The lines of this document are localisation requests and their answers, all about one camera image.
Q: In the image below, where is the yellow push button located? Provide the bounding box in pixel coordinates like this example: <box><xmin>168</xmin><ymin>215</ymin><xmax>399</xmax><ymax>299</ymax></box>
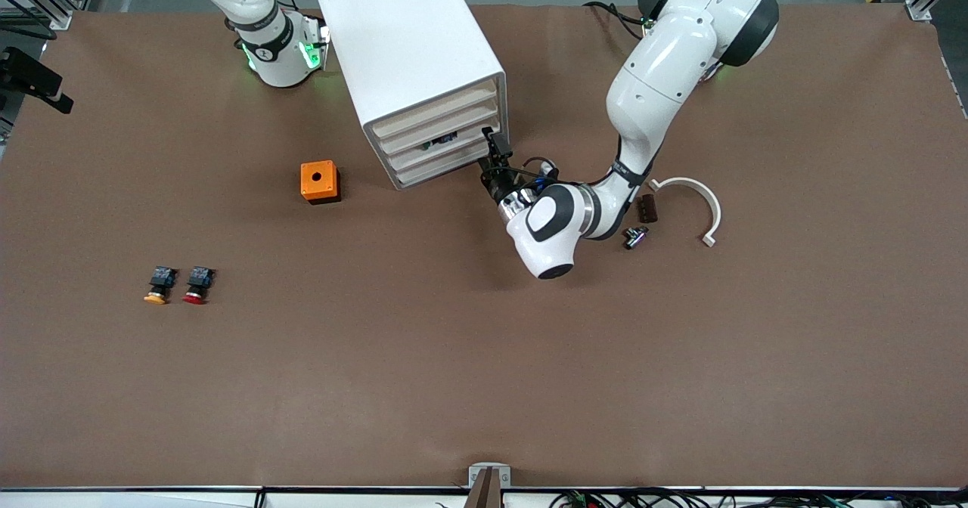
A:
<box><xmin>144</xmin><ymin>266</ymin><xmax>178</xmax><ymax>306</ymax></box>

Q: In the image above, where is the red push button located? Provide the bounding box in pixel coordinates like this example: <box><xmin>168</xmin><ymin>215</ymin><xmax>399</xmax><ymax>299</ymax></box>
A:
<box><xmin>182</xmin><ymin>266</ymin><xmax>216</xmax><ymax>306</ymax></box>

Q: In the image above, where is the white curved plastic clamp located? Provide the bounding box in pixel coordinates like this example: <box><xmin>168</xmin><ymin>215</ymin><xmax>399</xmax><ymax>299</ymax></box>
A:
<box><xmin>648</xmin><ymin>177</ymin><xmax>722</xmax><ymax>248</ymax></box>

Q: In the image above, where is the dark brown upright bar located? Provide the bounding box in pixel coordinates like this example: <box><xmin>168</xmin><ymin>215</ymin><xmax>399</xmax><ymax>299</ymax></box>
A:
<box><xmin>464</xmin><ymin>469</ymin><xmax>503</xmax><ymax>508</ymax></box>

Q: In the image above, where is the black arm base cable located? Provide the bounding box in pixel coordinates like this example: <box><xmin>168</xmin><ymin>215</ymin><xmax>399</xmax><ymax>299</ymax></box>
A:
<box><xmin>582</xmin><ymin>0</ymin><xmax>645</xmax><ymax>42</ymax></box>

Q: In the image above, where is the orange button enclosure box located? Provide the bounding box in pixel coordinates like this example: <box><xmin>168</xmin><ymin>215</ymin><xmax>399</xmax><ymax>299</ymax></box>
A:
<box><xmin>300</xmin><ymin>160</ymin><xmax>341</xmax><ymax>205</ymax></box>

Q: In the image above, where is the grey metal table bracket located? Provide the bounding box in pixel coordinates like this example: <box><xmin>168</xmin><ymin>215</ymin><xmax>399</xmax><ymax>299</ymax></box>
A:
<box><xmin>468</xmin><ymin>463</ymin><xmax>512</xmax><ymax>489</ymax></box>

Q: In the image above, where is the black cable bundle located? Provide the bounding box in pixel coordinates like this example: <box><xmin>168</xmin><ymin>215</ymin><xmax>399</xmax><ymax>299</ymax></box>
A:
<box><xmin>548</xmin><ymin>489</ymin><xmax>968</xmax><ymax>508</ymax></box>

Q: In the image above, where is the white table edge rail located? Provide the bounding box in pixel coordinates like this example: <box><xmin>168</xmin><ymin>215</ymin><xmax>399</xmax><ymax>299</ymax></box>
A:
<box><xmin>0</xmin><ymin>487</ymin><xmax>968</xmax><ymax>508</ymax></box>

